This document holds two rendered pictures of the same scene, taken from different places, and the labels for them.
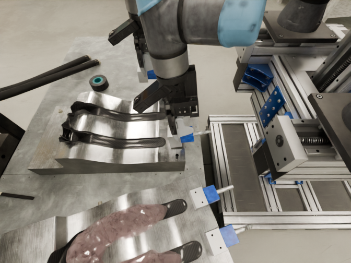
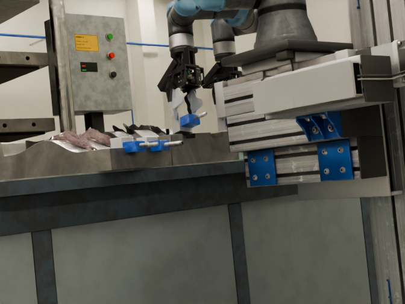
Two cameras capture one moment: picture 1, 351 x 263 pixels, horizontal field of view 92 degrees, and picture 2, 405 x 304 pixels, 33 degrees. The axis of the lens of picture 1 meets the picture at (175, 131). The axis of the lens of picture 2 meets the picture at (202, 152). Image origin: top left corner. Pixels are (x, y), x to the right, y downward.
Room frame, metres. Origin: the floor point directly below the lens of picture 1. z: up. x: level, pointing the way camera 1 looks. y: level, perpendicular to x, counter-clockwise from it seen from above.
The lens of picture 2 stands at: (-0.96, -1.61, 0.77)
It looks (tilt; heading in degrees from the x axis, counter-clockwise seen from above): 2 degrees up; 51
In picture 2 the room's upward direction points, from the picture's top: 6 degrees counter-clockwise
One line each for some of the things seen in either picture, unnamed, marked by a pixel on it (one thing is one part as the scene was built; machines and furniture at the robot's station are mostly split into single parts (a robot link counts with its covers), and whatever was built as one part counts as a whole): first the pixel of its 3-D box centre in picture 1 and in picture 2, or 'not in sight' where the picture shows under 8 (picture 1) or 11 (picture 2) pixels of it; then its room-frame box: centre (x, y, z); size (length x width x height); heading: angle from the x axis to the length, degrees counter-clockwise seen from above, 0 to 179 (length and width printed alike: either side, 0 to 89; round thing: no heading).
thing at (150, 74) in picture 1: (155, 73); (236, 120); (0.56, 0.08, 0.93); 0.13 x 0.05 x 0.05; 92
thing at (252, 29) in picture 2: not in sight; (249, 21); (0.59, 0.00, 1.25); 0.11 x 0.11 x 0.08; 29
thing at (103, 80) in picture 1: (98, 83); not in sight; (0.63, 0.36, 0.82); 0.08 x 0.08 x 0.04
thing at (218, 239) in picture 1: (230, 234); (137, 146); (0.01, -0.14, 0.86); 0.13 x 0.05 x 0.05; 109
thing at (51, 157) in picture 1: (113, 131); (155, 148); (0.32, 0.22, 0.87); 0.50 x 0.26 x 0.14; 92
